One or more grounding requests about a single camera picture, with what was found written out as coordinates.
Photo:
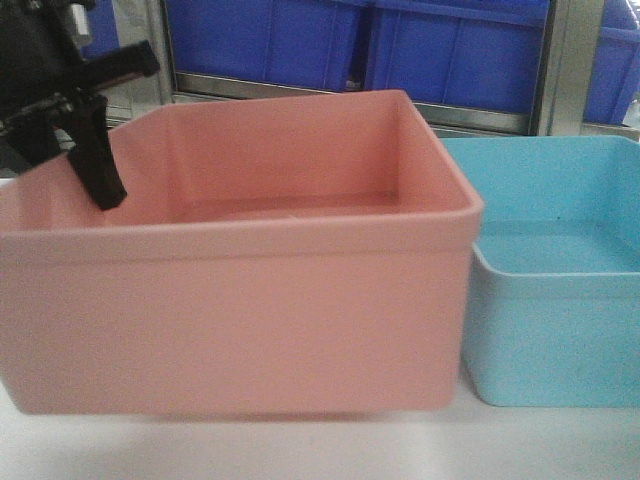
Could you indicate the stainless steel shelf rack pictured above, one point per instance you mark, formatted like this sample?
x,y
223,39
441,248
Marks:
x,y
135,21

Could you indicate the blue plastic storage bin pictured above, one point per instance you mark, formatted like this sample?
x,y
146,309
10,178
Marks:
x,y
307,44

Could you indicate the light blue plastic box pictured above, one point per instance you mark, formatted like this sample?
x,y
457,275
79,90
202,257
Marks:
x,y
552,316

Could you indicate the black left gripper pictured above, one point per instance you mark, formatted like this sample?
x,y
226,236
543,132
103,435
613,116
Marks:
x,y
39,41

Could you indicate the pink plastic box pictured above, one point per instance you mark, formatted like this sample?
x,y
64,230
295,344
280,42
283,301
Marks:
x,y
272,256

